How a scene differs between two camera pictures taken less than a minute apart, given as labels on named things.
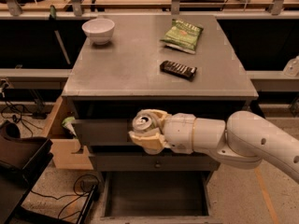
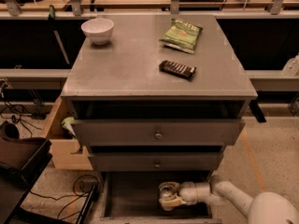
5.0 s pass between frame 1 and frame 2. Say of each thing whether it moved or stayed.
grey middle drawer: stayed
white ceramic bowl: stayed
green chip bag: stayed
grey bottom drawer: stayed
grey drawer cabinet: stayed
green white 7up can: moved
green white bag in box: stayed
